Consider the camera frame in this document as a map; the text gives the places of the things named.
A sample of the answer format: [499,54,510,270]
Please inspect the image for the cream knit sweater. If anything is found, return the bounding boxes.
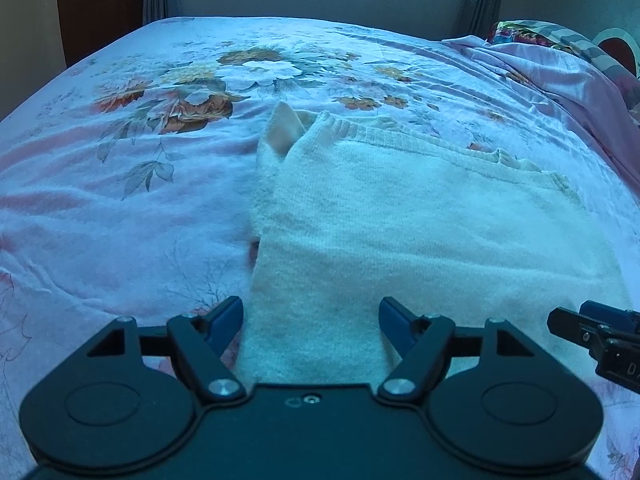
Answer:
[240,101,634,386]

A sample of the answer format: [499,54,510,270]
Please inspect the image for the floral pillow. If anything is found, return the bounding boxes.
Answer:
[487,20,557,49]

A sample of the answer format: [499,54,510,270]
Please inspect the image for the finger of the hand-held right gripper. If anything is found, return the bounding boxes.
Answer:
[579,300,640,335]
[547,307,610,358]

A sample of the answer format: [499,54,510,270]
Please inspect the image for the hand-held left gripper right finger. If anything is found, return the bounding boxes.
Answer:
[377,297,538,403]

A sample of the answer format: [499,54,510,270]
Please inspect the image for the striped pillow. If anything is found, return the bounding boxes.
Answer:
[542,22,640,107]

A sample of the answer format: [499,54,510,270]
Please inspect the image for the pink quilt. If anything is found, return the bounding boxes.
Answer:
[442,35,640,186]

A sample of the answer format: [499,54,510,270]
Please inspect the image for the floral bed sheet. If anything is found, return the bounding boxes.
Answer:
[0,15,640,480]

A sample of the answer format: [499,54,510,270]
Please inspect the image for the red and white headboard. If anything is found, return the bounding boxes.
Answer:
[592,27,640,79]

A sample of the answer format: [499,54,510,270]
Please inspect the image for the dark wooden door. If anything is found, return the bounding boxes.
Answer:
[56,0,147,69]

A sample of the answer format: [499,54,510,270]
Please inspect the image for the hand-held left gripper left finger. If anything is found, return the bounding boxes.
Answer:
[87,296,246,401]

